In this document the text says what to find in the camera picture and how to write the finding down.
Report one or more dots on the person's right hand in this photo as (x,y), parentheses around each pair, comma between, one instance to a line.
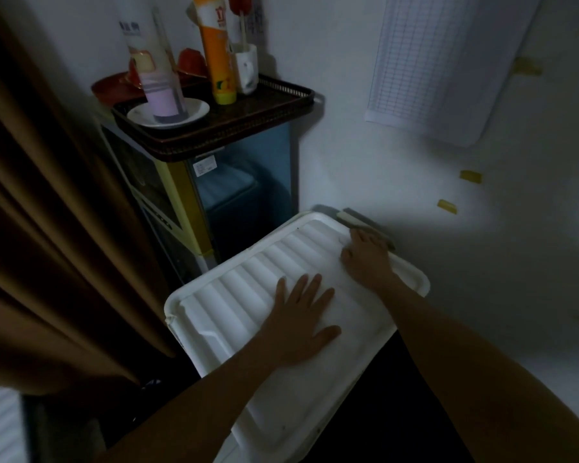
(366,265)

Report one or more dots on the person's left hand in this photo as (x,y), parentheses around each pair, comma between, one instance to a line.
(294,327)

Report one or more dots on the white ribbed bin lid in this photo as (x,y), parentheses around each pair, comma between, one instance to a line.
(251,284)

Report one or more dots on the person's left forearm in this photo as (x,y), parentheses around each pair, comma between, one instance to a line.
(188,414)

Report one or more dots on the person's right forearm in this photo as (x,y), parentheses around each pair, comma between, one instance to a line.
(487,380)

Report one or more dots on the yellow tape piece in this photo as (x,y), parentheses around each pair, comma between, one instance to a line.
(470,176)
(528,66)
(447,206)

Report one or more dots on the white sticker label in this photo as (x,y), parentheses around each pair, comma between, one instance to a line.
(204,165)

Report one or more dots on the black woven tray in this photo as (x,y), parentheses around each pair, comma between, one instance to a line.
(251,120)

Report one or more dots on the clipped paper sheet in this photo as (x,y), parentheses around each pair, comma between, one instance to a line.
(439,62)

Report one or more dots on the white shallow dish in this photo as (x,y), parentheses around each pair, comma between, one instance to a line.
(198,113)

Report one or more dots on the orange yellow bottle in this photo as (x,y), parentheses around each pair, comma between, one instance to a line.
(217,57)

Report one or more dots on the brown curtain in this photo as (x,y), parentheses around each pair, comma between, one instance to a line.
(53,236)

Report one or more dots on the small red object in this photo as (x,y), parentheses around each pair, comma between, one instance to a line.
(191,62)

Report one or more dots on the pale purple container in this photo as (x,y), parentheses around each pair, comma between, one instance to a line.
(159,91)

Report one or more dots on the red plastic plate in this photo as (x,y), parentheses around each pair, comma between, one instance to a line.
(113,89)

